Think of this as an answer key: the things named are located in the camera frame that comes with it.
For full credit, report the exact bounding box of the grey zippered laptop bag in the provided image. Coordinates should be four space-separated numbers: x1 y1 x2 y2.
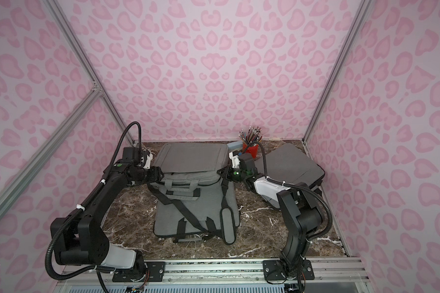
147 142 239 245

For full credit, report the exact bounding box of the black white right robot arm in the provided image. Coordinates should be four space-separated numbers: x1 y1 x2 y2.
222 151 333 287

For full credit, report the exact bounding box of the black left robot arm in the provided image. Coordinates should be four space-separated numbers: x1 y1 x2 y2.
45 147 164 280

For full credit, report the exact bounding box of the dark grey laptop case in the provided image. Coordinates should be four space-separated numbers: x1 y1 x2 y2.
253 144 325 209

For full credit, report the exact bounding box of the flat grey laptop sleeve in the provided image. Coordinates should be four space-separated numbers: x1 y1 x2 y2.
149 182 240 245

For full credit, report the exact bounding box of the red pencil cup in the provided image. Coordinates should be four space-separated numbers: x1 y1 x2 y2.
242 144 259 159

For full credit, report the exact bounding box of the light blue eraser box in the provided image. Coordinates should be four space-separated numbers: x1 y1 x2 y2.
227 141 243 152

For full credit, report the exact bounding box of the bundle of coloured pencils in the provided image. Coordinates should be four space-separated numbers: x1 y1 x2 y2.
238 126 263 146

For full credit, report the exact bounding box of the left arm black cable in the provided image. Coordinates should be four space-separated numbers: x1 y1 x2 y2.
44 121 143 293

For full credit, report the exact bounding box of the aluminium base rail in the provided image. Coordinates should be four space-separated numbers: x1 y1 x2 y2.
54 258 371 293

